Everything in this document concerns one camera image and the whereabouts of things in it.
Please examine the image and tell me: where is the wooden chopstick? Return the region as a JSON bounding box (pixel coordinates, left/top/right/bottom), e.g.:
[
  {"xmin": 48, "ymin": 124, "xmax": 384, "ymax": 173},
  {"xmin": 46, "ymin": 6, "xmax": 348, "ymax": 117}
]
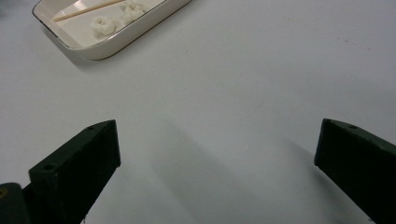
[{"xmin": 51, "ymin": 0, "xmax": 126, "ymax": 23}]

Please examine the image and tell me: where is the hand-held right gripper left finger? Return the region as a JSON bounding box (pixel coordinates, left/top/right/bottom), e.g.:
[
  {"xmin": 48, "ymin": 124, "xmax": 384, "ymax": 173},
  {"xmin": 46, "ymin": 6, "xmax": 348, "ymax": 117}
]
[{"xmin": 28, "ymin": 119, "xmax": 122, "ymax": 224}]

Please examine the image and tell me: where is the white rectangular tray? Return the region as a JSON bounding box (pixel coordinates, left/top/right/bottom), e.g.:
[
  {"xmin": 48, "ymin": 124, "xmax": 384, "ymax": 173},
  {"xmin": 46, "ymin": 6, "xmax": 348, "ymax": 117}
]
[{"xmin": 32, "ymin": 0, "xmax": 192, "ymax": 62}]

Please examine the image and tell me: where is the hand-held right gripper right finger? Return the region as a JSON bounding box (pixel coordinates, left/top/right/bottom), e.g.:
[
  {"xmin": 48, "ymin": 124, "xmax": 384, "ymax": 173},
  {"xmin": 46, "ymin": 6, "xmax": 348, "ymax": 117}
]
[{"xmin": 313, "ymin": 118, "xmax": 396, "ymax": 224}]

